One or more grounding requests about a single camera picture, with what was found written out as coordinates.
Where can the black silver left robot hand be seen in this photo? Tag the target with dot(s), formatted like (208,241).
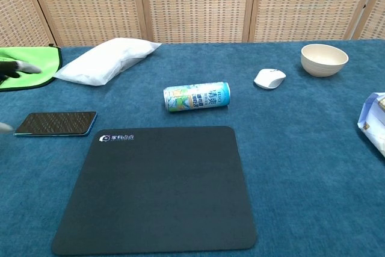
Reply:
(10,69)

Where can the green microfiber cloth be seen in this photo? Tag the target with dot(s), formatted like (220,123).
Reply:
(33,58)

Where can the white filled plastic bag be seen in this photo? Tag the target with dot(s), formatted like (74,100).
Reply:
(102,61)

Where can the white green beverage can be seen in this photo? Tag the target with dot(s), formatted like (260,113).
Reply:
(197,97)

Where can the black mouse pad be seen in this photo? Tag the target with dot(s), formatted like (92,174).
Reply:
(156,189)

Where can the woven bamboo folding screen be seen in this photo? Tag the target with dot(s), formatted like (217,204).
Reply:
(192,4)

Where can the white computer mouse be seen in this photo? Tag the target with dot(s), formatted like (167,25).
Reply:
(269,78)

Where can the blue table cover cloth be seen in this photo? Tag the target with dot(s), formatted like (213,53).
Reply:
(285,163)

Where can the beige bowl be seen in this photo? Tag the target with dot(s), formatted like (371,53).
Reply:
(324,60)

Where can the white blue tissue pack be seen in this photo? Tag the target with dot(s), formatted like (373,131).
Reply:
(374,121)

